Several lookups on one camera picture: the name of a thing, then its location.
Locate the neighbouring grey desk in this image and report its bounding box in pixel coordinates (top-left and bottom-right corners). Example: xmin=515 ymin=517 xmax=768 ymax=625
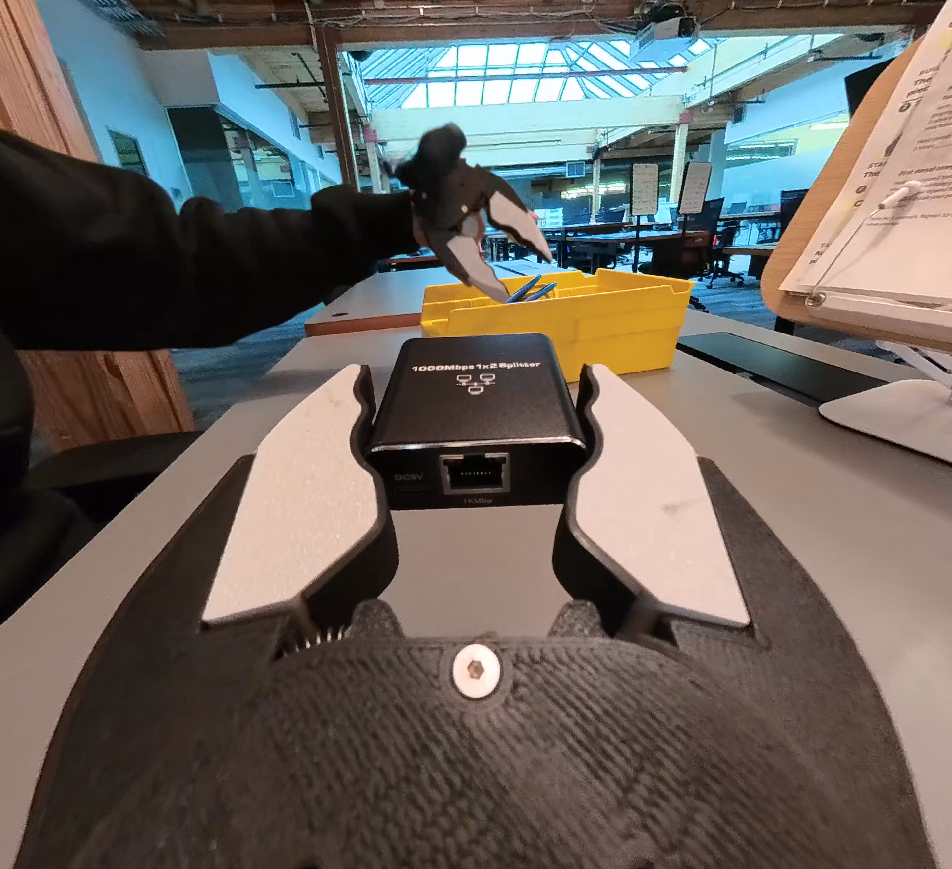
xmin=305 ymin=262 xmax=522 ymax=339

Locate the yellow plastic bin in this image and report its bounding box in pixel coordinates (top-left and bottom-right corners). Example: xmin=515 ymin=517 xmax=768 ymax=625
xmin=420 ymin=268 xmax=696 ymax=384

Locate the black office chair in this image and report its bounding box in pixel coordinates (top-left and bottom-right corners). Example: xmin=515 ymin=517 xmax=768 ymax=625
xmin=638 ymin=198 xmax=726 ymax=284

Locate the instruction sheet on wooden stand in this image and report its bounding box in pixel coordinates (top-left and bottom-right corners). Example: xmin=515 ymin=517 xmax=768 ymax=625
xmin=760 ymin=0 xmax=952 ymax=466

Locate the black desk cable cover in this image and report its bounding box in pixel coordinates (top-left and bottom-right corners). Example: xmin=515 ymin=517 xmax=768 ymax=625
xmin=675 ymin=331 xmax=891 ymax=409

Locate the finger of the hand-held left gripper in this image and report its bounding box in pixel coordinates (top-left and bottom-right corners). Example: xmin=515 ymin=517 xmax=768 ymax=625
xmin=445 ymin=231 xmax=508 ymax=305
xmin=485 ymin=177 xmax=556 ymax=266

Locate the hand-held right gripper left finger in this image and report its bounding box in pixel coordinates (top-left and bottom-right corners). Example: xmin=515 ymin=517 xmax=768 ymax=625
xmin=199 ymin=363 xmax=400 ymax=628

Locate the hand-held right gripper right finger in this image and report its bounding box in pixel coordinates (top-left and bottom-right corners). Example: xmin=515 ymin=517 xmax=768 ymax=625
xmin=552 ymin=363 xmax=752 ymax=633

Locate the white ceiling projector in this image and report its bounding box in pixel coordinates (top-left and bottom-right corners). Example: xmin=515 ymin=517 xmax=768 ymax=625
xmin=631 ymin=2 xmax=702 ymax=64

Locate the black network splitter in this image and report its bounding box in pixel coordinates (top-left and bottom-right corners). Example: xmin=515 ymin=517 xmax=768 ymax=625
xmin=362 ymin=333 xmax=589 ymax=511

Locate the wooden post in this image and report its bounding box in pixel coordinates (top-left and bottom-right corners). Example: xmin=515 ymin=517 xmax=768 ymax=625
xmin=0 ymin=0 xmax=196 ymax=453

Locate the person's left forearm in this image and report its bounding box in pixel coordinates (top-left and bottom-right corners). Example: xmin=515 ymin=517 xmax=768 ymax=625
xmin=0 ymin=131 xmax=425 ymax=351

